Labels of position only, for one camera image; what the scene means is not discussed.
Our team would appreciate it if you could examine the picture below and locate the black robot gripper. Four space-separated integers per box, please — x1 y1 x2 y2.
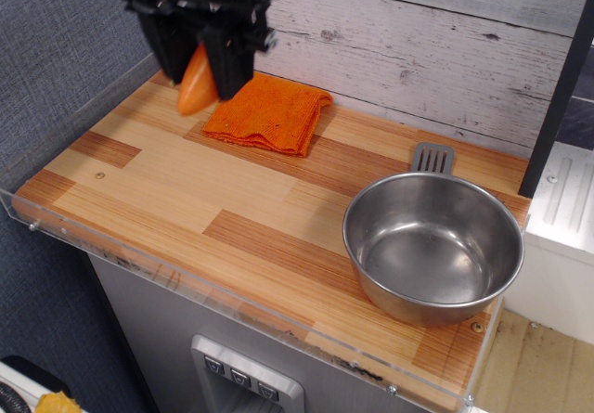
124 0 276 101

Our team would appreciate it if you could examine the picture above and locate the orange toy carrot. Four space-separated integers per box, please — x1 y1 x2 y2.
177 44 219 116

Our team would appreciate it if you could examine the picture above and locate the stainless steel bowl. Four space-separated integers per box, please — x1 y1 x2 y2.
342 173 524 327

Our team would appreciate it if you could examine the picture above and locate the folded orange cloth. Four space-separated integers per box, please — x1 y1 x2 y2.
202 72 333 157

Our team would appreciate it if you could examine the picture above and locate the grey toy spatula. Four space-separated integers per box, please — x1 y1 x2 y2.
410 142 455 174

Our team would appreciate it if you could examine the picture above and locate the clear acrylic table guard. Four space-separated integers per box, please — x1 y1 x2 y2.
1 31 491 411

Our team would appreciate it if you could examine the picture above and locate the grey toy fridge cabinet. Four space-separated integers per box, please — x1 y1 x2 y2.
90 257 418 412

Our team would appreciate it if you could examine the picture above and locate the silver dispenser button panel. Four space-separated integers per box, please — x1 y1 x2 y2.
191 334 305 412

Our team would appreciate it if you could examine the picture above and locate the black right upright post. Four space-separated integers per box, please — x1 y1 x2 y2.
518 0 593 199

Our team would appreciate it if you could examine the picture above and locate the white rail with black base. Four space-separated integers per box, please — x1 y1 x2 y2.
1 355 71 412

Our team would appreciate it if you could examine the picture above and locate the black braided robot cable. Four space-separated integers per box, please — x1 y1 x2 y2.
0 381 30 413

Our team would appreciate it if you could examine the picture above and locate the white aluminium frame block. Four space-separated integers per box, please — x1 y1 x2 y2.
504 142 593 343

